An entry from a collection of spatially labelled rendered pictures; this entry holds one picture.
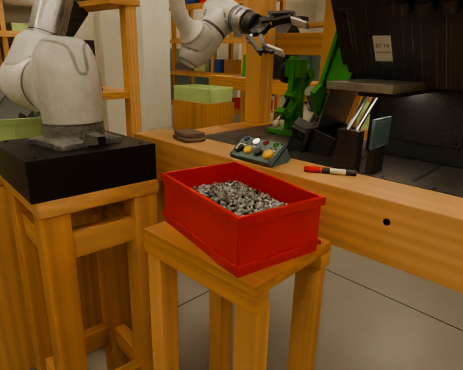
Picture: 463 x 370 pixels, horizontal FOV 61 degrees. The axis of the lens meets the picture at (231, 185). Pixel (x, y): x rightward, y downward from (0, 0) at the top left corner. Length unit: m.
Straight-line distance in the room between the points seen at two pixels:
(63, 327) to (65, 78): 0.63
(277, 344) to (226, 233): 1.17
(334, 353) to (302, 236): 1.10
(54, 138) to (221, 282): 0.58
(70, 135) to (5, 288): 0.75
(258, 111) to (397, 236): 1.09
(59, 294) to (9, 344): 0.69
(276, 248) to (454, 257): 0.35
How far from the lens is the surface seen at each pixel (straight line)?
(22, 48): 1.28
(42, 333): 1.46
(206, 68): 7.67
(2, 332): 1.75
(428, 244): 0.90
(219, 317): 1.19
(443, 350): 2.05
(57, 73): 1.08
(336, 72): 1.20
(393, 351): 1.95
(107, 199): 1.06
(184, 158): 1.29
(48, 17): 1.31
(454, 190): 1.04
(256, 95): 1.84
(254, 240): 0.72
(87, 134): 1.08
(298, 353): 1.03
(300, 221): 0.79
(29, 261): 1.33
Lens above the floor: 1.19
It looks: 18 degrees down
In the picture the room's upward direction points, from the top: 1 degrees clockwise
